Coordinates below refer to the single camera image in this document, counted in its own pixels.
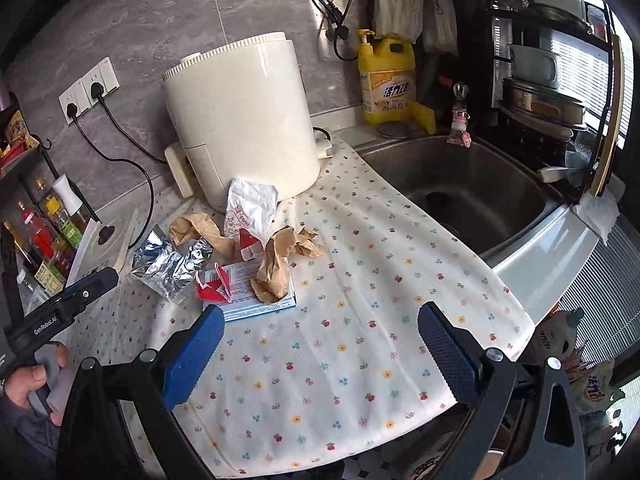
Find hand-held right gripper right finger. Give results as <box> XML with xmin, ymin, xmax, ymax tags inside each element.
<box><xmin>417</xmin><ymin>301</ymin><xmax>588</xmax><ymax>480</ymax></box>

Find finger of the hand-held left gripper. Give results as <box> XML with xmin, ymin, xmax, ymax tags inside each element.
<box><xmin>62</xmin><ymin>266</ymin><xmax>121</xmax><ymax>313</ymax></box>

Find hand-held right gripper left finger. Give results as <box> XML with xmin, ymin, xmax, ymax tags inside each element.
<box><xmin>55</xmin><ymin>304</ymin><xmax>226</xmax><ymax>480</ymax></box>

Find blue white paper box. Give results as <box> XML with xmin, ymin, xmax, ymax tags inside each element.
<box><xmin>202</xmin><ymin>260</ymin><xmax>297</xmax><ymax>323</ymax></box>

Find silver foil packet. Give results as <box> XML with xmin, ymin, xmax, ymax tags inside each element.
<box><xmin>126</xmin><ymin>225</ymin><xmax>215</xmax><ymax>305</ymax></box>

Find red white wrapper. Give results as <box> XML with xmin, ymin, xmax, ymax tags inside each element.
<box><xmin>195</xmin><ymin>262</ymin><xmax>236</xmax><ymax>303</ymax></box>
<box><xmin>235</xmin><ymin>227</ymin><xmax>263</xmax><ymax>261</ymax></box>

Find brown paper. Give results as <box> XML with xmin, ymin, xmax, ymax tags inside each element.
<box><xmin>250</xmin><ymin>225</ymin><xmax>328</xmax><ymax>305</ymax></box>
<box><xmin>167</xmin><ymin>212</ymin><xmax>236</xmax><ymax>261</ymax></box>

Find white plastic bag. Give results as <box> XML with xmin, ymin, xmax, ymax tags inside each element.
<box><xmin>225</xmin><ymin>178</ymin><xmax>279</xmax><ymax>251</ymax></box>

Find person's left forearm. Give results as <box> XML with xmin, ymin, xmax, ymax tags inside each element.
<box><xmin>0</xmin><ymin>400</ymin><xmax>63</xmax><ymax>480</ymax></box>

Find person's left hand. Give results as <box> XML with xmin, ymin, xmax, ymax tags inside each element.
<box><xmin>0</xmin><ymin>344</ymin><xmax>71</xmax><ymax>427</ymax></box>

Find white induction cooktop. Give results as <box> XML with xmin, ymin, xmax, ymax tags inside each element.
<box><xmin>65</xmin><ymin>207</ymin><xmax>141</xmax><ymax>286</ymax></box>

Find row of condiment bottles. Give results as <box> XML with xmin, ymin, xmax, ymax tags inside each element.
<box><xmin>0</xmin><ymin>172</ymin><xmax>101</xmax><ymax>301</ymax></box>

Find cartoon printed plastic bags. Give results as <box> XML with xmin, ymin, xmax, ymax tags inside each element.
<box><xmin>525</xmin><ymin>310</ymin><xmax>631</xmax><ymax>461</ymax></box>

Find floral white tablecloth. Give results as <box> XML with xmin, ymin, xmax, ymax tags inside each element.
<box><xmin>65</xmin><ymin>130</ymin><xmax>536</xmax><ymax>471</ymax></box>

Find red yellow seasoning packets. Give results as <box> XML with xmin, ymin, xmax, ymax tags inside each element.
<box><xmin>0</xmin><ymin>110</ymin><xmax>41</xmax><ymax>166</ymax></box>

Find stainless steel sink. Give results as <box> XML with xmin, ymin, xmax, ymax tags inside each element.
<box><xmin>357</xmin><ymin>132</ymin><xmax>566</xmax><ymax>261</ymax></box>

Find white dish cloth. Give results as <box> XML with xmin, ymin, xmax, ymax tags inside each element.
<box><xmin>572</xmin><ymin>191</ymin><xmax>621</xmax><ymax>246</ymax></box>

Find cream air fryer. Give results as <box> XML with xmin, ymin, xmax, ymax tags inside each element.
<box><xmin>161</xmin><ymin>31</ymin><xmax>335</xmax><ymax>200</ymax></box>

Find round metal sink strainer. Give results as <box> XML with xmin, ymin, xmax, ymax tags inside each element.
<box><xmin>376</xmin><ymin>122</ymin><xmax>416</xmax><ymax>140</ymax></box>

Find faucet with pink ornament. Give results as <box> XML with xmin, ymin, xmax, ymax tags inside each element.
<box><xmin>447</xmin><ymin>82</ymin><xmax>473</xmax><ymax>150</ymax></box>

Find yellow sponge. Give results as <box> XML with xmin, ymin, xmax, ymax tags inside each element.
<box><xmin>411</xmin><ymin>101</ymin><xmax>437</xmax><ymax>135</ymax></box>

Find round steel pan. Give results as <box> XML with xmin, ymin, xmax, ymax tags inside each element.
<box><xmin>500</xmin><ymin>77</ymin><xmax>587</xmax><ymax>126</ymax></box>

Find yellow detergent pump bottle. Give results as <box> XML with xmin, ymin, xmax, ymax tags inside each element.
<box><xmin>356</xmin><ymin>29</ymin><xmax>418</xmax><ymax>127</ymax></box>

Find wooden cutting board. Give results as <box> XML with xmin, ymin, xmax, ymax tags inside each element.
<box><xmin>587</xmin><ymin>34</ymin><xmax>625</xmax><ymax>197</ymax></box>

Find black dish rack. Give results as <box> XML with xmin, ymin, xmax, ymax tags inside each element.
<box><xmin>480</xmin><ymin>0</ymin><xmax>626</xmax><ymax>196</ymax></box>

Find white enamel pot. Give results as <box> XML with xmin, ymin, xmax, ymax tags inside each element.
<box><xmin>507</xmin><ymin>42</ymin><xmax>563</xmax><ymax>88</ymax></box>

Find hanging clear plastic bags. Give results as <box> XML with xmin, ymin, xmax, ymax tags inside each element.
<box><xmin>422</xmin><ymin>0</ymin><xmax>459</xmax><ymax>56</ymax></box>

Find hanging white plastic bags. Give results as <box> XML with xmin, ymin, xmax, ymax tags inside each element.
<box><xmin>372</xmin><ymin>0</ymin><xmax>426</xmax><ymax>43</ymax></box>

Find black wire spice rack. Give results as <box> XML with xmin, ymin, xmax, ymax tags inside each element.
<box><xmin>0</xmin><ymin>92</ymin><xmax>66</xmax><ymax>311</ymax></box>

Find black power cable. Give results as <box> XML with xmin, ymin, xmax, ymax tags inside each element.
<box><xmin>90</xmin><ymin>82</ymin><xmax>171</xmax><ymax>166</ymax></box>
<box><xmin>65</xmin><ymin>102</ymin><xmax>156</xmax><ymax>251</ymax></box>

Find white wall socket strip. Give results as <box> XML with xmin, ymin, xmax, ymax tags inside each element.
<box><xmin>59</xmin><ymin>56</ymin><xmax>121</xmax><ymax>123</ymax></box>

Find black coiled cable with plug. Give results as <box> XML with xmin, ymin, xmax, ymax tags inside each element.
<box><xmin>307</xmin><ymin>0</ymin><xmax>373</xmax><ymax>61</ymax></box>

